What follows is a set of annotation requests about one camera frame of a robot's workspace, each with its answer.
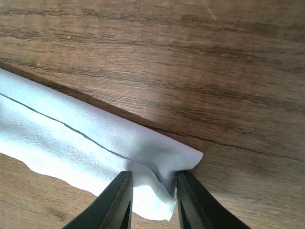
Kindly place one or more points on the light blue cloth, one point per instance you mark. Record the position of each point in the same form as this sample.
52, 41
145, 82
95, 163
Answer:
57, 135

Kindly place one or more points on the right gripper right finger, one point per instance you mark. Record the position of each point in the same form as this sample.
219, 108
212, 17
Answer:
198, 209

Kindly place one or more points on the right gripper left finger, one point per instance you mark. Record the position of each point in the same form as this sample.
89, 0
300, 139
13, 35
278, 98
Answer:
112, 209

